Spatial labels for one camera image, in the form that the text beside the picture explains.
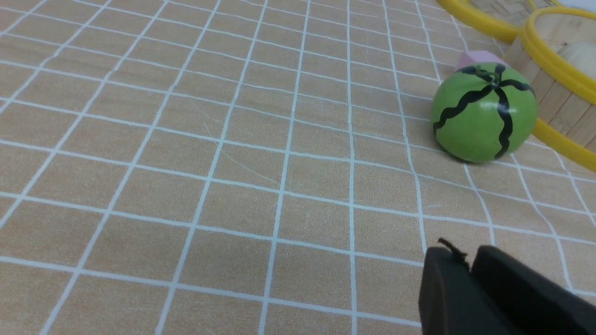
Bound beige white grid tablecloth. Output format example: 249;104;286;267
0;0;595;335

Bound green toy watermelon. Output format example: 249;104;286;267
430;62;538;163

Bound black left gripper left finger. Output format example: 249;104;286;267
419;238;521;335

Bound bamboo steamer lid yellow rim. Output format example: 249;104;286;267
437;0;563;44

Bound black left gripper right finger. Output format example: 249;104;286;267
471;245;596;335

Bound bamboo steamer tray yellow rim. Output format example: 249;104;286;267
504;7;595;170

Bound orange pink cube block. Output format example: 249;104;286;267
454;50;508;72

